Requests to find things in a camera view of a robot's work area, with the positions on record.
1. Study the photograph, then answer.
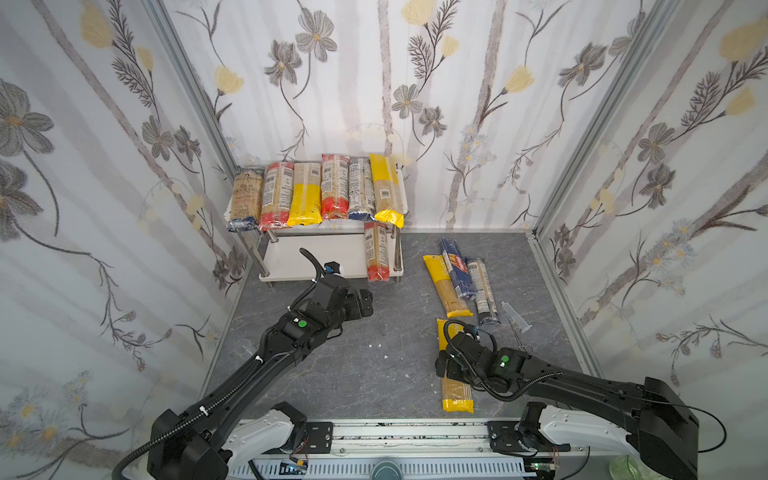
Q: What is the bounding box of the yellow Pastatime pack front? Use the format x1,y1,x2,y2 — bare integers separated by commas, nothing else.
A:
435,319,474,414

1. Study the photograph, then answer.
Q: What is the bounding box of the yellow pastatime pack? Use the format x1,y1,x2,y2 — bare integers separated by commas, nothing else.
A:
423,255,473,318
435,319,474,414

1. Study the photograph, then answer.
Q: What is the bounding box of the blue Barilla spaghetti pack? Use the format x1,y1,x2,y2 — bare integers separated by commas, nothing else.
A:
438,237,477,300

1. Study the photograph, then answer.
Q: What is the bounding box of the small red-end spaghetti pack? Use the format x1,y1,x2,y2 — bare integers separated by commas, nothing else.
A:
364,222,390,282

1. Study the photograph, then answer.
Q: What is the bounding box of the yellow-end spaghetti pack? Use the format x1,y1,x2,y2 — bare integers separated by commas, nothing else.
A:
287,162,323,227

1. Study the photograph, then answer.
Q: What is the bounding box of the blue clear label spaghetti pack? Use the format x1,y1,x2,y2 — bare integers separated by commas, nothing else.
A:
348,157,375,222

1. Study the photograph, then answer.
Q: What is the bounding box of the yellow-top spaghetti pack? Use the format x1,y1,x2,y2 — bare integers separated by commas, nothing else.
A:
369,154,405,229

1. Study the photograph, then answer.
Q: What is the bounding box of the dark blue-top spaghetti pack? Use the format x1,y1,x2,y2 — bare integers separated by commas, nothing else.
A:
227,167,265,232

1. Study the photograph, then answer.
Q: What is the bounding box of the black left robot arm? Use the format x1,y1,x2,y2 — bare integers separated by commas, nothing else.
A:
111,248,373,479

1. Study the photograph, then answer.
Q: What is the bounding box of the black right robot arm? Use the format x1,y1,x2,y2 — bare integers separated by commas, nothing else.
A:
436,319,699,479

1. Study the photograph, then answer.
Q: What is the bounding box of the clear blue-end spaghetti pack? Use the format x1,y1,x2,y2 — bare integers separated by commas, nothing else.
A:
467,258,500,325

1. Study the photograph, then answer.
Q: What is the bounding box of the clear plastic syringe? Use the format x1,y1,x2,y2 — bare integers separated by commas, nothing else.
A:
501,301,531,333

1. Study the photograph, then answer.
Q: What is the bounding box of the green glass bowl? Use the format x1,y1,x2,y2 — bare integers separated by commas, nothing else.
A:
608,455,654,480

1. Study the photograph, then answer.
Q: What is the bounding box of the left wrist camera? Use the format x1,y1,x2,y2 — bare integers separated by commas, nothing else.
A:
323,261,341,275

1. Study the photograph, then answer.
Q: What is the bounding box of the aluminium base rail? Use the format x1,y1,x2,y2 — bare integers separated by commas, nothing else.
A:
161,418,661,480

